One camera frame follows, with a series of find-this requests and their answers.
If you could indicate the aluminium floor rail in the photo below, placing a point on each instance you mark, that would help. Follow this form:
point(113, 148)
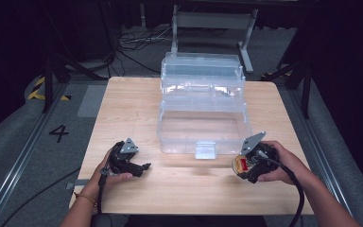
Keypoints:
point(318, 145)
point(15, 164)

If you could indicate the person's right hand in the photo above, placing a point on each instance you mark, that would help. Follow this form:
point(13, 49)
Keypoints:
point(288, 164)

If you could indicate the black tripod stand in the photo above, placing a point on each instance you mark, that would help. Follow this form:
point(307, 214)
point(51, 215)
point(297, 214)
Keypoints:
point(55, 75)
point(299, 78)

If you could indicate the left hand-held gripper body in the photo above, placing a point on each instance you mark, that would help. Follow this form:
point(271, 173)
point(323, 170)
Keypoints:
point(122, 156)

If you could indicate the small grey table bracket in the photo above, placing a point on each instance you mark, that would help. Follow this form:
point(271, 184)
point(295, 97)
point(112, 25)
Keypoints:
point(75, 183)

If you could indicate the person's left hand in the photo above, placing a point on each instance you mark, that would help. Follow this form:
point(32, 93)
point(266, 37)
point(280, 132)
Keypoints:
point(102, 181)

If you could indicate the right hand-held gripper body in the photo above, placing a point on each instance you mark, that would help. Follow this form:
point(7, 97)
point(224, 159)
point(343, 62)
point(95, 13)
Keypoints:
point(261, 154)

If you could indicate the clear plastic storage box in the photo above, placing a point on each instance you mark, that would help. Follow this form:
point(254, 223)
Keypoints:
point(203, 119)

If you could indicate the grey metal stand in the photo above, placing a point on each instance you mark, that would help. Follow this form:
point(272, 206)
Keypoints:
point(212, 22)

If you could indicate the round tin with red label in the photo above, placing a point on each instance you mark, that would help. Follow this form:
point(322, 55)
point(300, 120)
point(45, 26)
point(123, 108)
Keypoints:
point(240, 166)

